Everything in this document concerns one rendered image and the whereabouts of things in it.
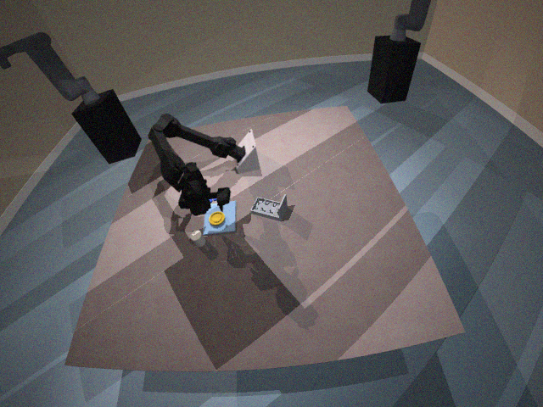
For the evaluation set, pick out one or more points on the light blue square mat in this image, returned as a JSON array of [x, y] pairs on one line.
[[228, 225]]

